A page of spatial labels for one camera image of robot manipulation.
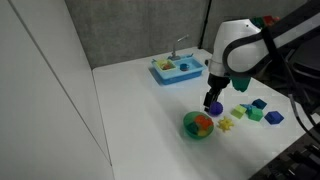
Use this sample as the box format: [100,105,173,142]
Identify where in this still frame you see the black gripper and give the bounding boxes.
[203,73,232,113]

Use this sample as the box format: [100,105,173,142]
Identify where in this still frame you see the purple ball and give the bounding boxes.
[208,101,224,117]

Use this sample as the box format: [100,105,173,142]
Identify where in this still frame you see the orange toy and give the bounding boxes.
[194,114,214,132]

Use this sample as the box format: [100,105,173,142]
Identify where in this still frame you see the yellow spiky toy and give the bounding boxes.
[216,116,235,133]

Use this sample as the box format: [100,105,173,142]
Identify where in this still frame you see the yellow-green block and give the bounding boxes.
[230,104,248,120]

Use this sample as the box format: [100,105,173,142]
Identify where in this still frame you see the light blue block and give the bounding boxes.
[240,103,254,112]

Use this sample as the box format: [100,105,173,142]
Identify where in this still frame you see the teal toy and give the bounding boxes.
[189,122,200,135]

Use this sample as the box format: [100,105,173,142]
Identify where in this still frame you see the green bowl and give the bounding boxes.
[182,111,215,140]

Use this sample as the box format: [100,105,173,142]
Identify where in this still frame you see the blue toy sink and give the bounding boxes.
[148,54,207,86]

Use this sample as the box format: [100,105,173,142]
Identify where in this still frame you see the green block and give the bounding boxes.
[247,107,264,122]

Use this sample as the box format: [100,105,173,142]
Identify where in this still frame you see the dark blue block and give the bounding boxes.
[252,98,268,110]

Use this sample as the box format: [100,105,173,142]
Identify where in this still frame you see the grey toy faucet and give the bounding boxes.
[168,34,190,62]

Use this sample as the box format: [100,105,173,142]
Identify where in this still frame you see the bright blue block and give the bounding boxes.
[264,110,285,125]

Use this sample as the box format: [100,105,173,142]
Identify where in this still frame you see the yellow-green dish rack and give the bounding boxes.
[155,58,177,72]

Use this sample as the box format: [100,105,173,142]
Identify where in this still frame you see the black equipment beside table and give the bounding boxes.
[249,124,320,180]

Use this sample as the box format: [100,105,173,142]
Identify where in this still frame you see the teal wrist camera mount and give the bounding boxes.
[230,74,252,93]

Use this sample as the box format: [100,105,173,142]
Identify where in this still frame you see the black vertical partition post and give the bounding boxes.
[199,0,212,50]

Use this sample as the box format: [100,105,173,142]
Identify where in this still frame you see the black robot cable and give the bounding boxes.
[263,26,320,136]

